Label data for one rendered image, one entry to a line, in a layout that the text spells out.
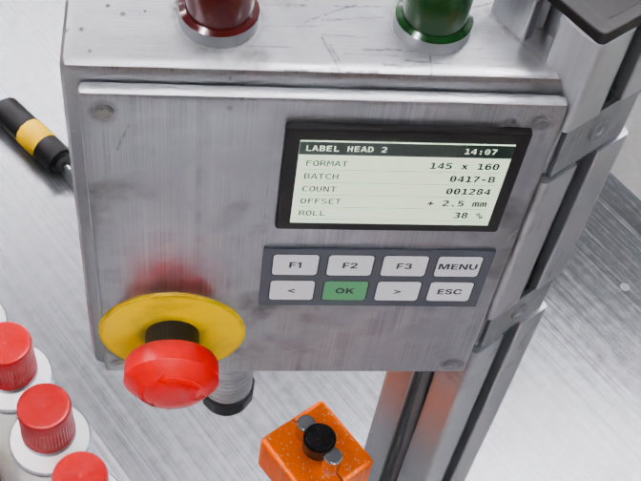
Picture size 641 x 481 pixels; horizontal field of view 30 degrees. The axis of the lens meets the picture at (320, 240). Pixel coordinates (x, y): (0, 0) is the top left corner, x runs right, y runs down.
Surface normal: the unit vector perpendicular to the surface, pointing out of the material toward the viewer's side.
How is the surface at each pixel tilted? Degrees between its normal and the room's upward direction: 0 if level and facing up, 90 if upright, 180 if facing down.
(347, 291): 90
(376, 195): 90
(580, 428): 0
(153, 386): 79
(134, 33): 0
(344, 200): 90
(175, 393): 90
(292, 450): 0
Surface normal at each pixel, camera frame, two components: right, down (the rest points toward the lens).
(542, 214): 0.61, 0.68
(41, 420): 0.10, -0.61
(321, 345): 0.05, 0.82
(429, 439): -0.79, 0.46
